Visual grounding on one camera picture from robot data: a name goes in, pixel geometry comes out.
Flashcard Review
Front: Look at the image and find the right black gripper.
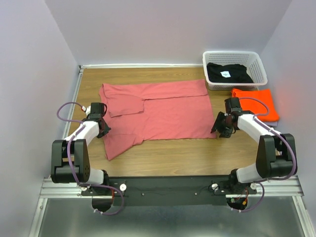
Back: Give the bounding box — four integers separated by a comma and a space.
210, 111, 234, 138

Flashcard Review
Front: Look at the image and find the pink t shirt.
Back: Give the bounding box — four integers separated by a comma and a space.
99, 79, 216, 160

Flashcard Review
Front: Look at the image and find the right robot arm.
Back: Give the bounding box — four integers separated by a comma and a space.
211, 97, 297, 194

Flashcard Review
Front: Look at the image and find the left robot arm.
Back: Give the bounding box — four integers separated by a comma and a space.
50, 102, 114, 195

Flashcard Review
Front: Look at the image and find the folded orange t shirt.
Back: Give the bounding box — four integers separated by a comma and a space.
232, 88, 279, 122

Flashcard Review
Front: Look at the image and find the black t shirt in basket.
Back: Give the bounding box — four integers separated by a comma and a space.
206, 63, 253, 83

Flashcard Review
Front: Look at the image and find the white plastic laundry basket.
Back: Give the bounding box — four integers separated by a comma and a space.
202, 51, 268, 90

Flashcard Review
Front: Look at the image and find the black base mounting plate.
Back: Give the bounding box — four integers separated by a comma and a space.
81, 175, 257, 206

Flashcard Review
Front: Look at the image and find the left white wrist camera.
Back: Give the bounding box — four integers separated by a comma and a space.
81, 106, 91, 116

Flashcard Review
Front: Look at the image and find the aluminium frame rail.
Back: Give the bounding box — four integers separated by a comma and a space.
28, 65, 316, 237

